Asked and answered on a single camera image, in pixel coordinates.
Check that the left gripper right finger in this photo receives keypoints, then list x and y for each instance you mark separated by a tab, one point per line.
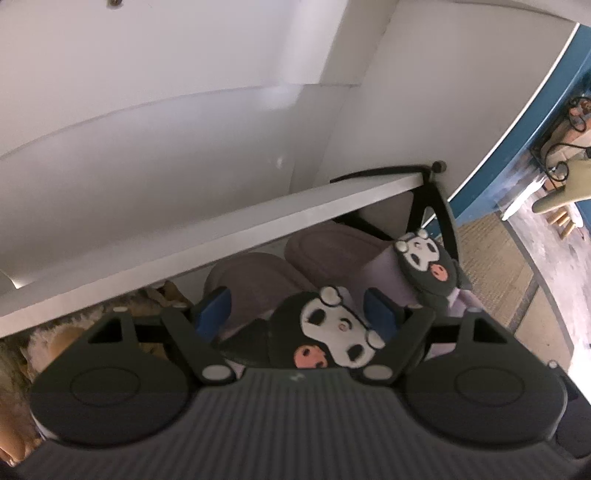
466	377

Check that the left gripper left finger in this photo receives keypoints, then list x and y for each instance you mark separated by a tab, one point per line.
127	378

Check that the purple Kuromi slipper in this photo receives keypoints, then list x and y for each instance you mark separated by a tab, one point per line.
377	277
270	316

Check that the woven straw outdoor mat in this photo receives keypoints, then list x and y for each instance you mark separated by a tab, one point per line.
501	276

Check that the small wooden stool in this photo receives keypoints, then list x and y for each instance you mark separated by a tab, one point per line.
566	219

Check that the white shoe cabinet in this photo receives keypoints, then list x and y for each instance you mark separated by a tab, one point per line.
142	139

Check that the black cabinet hinge bracket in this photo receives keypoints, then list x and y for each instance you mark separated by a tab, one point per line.
428	195

